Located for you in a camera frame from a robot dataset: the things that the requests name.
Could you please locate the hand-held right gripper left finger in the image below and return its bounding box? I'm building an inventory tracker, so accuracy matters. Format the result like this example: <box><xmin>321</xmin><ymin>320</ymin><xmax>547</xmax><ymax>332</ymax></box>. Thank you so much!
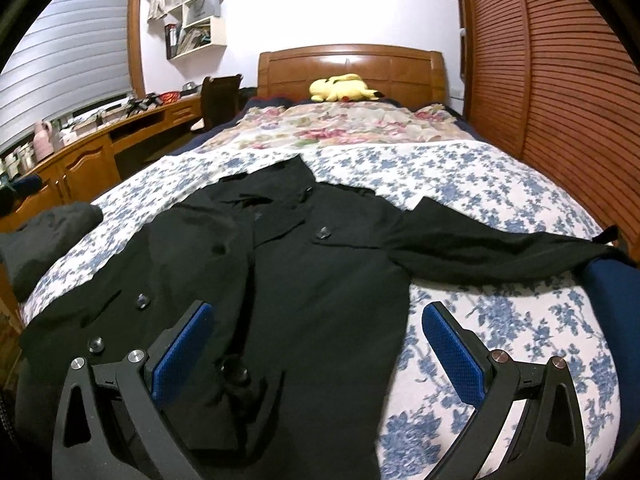
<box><xmin>52</xmin><ymin>300</ymin><xmax>216</xmax><ymax>480</ymax></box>

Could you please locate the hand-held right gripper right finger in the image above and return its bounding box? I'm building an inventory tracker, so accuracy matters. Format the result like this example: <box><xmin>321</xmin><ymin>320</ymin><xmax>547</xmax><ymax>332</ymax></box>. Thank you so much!
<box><xmin>421</xmin><ymin>301</ymin><xmax>587</xmax><ymax>480</ymax></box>

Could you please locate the black coat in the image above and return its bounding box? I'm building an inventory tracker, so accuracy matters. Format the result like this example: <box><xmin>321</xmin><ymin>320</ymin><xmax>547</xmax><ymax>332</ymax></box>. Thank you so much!
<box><xmin>15</xmin><ymin>154</ymin><xmax>621</xmax><ymax>480</ymax></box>

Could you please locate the blue floral bed sheet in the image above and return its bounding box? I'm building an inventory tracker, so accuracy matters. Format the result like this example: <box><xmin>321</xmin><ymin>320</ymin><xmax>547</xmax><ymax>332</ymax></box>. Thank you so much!
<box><xmin>22</xmin><ymin>140</ymin><xmax>623</xmax><ymax>480</ymax></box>

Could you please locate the dark grey garment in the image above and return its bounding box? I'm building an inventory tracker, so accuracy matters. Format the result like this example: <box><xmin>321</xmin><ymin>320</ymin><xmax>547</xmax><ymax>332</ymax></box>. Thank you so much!
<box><xmin>0</xmin><ymin>201</ymin><xmax>104</xmax><ymax>303</ymax></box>

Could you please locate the wooden desk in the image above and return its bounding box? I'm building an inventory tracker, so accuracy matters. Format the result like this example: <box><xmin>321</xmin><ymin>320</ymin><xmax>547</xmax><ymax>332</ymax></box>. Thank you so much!
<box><xmin>0</xmin><ymin>94</ymin><xmax>203</xmax><ymax>233</ymax></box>

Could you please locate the pink floral blanket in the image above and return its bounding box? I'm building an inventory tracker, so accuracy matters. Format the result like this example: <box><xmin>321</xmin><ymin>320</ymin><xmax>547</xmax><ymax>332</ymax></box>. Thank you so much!
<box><xmin>192</xmin><ymin>101</ymin><xmax>483</xmax><ymax>158</ymax></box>

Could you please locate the black gadget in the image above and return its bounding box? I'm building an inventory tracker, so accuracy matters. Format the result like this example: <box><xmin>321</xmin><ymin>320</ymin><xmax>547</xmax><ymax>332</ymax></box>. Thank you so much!
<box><xmin>122</xmin><ymin>95</ymin><xmax>163</xmax><ymax>113</ymax></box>

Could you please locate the pink bottle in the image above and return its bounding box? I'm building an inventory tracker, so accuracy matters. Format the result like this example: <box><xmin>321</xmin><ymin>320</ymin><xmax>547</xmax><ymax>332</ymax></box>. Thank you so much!
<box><xmin>32</xmin><ymin>120</ymin><xmax>55</xmax><ymax>158</ymax></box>

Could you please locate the brown desk chair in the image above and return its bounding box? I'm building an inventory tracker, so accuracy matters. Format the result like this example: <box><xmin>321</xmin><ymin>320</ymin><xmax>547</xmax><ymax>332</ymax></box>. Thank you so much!
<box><xmin>191</xmin><ymin>75</ymin><xmax>244</xmax><ymax>133</ymax></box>

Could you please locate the yellow plush toy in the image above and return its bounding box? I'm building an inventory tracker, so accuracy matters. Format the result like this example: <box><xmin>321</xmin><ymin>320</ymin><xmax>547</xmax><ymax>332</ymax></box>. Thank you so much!
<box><xmin>308</xmin><ymin>73</ymin><xmax>385</xmax><ymax>103</ymax></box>

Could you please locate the wooden louvered wardrobe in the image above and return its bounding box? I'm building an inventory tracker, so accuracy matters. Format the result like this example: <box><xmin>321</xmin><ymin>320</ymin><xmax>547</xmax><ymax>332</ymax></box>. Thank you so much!
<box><xmin>456</xmin><ymin>0</ymin><xmax>640</xmax><ymax>256</ymax></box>

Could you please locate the wooden headboard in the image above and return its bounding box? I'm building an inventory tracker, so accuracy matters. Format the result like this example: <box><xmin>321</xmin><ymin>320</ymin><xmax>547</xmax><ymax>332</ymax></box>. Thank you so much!
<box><xmin>257</xmin><ymin>44</ymin><xmax>447</xmax><ymax>108</ymax></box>

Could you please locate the grey window blind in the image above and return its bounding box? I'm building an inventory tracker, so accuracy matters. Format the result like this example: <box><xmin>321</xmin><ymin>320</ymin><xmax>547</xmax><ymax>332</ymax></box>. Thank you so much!
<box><xmin>0</xmin><ymin>0</ymin><xmax>137</xmax><ymax>153</ymax></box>

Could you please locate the wooden window frame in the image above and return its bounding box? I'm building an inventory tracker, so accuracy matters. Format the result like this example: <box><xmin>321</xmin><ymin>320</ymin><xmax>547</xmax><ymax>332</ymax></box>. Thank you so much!
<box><xmin>127</xmin><ymin>0</ymin><xmax>147</xmax><ymax>98</ymax></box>

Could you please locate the white wall shelf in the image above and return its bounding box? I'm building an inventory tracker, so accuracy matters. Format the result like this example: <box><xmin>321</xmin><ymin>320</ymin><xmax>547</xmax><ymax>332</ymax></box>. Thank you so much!
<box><xmin>164</xmin><ymin>0</ymin><xmax>228</xmax><ymax>60</ymax></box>

